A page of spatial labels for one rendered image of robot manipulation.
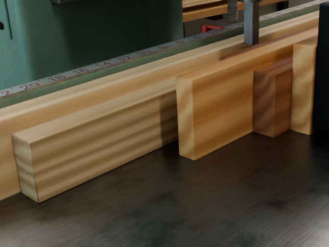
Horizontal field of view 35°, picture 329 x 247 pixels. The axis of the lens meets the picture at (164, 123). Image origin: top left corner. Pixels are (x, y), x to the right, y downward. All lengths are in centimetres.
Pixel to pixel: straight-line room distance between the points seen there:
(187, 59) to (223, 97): 6
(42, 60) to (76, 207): 24
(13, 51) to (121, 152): 22
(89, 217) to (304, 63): 18
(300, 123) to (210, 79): 8
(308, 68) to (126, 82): 13
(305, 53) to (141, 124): 12
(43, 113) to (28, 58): 19
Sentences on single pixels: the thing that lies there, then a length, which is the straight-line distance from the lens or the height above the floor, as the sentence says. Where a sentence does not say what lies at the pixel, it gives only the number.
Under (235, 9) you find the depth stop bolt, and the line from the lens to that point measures 51.
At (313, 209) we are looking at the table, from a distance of 30.
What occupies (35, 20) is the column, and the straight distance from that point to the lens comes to 51.
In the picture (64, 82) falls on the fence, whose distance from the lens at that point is 36.
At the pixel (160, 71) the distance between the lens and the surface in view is 38.
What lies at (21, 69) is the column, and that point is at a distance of 53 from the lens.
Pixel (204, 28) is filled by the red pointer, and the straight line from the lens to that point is 47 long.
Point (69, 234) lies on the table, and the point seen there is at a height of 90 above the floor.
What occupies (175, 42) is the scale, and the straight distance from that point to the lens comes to 43.
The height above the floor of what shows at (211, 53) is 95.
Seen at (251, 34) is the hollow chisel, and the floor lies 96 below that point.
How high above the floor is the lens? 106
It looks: 22 degrees down
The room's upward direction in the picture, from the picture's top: 3 degrees counter-clockwise
